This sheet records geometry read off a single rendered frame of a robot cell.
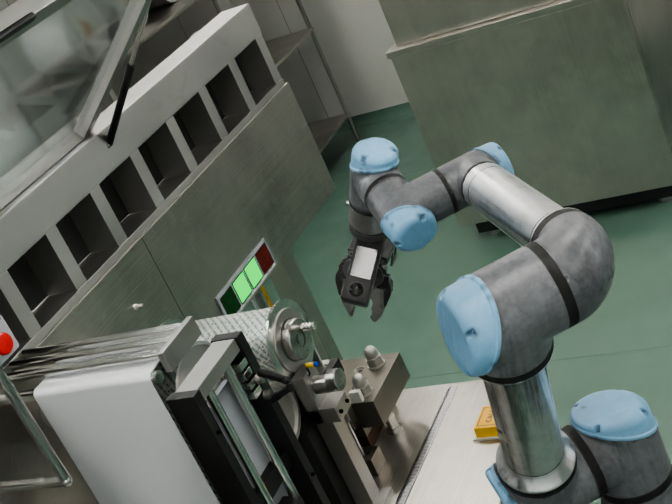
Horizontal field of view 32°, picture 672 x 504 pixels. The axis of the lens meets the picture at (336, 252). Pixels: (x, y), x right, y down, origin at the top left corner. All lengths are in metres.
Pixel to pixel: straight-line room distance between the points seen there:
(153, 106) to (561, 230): 1.18
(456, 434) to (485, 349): 0.89
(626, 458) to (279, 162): 1.30
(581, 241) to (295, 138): 1.50
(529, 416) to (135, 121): 1.13
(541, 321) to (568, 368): 2.62
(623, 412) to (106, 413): 0.78
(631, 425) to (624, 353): 2.26
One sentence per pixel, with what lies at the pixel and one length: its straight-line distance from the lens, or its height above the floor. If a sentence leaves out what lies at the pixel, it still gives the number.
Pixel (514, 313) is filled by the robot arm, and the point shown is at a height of 1.47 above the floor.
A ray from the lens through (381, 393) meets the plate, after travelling 2.28.
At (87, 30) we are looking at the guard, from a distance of 1.95.
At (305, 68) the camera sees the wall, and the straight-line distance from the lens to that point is 7.17.
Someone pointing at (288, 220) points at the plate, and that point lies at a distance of 2.78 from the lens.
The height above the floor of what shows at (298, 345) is 1.24.
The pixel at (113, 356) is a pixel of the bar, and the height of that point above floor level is 1.46.
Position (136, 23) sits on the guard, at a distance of 2.13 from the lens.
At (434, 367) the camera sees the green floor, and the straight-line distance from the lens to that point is 4.35.
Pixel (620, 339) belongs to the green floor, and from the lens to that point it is 4.11.
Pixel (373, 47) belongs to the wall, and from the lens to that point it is 6.95.
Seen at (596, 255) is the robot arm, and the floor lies 1.48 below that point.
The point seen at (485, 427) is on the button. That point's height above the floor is 0.92.
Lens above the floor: 2.15
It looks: 23 degrees down
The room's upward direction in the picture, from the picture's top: 25 degrees counter-clockwise
